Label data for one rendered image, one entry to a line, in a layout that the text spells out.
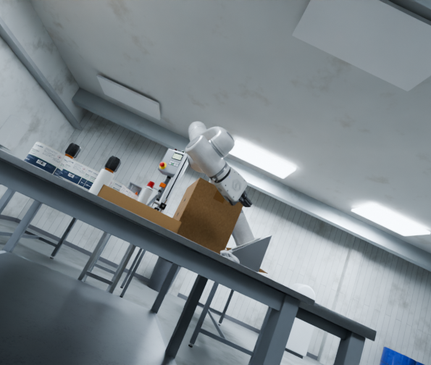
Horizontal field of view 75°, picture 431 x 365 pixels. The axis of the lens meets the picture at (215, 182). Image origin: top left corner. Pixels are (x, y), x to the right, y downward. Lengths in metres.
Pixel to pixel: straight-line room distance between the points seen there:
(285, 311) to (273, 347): 0.11
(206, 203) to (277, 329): 0.56
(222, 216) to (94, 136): 6.27
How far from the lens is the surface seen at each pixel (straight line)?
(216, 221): 1.26
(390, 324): 8.39
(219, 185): 1.01
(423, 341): 8.95
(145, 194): 1.64
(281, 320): 1.06
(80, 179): 2.19
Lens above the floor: 0.78
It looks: 16 degrees up
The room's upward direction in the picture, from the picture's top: 25 degrees clockwise
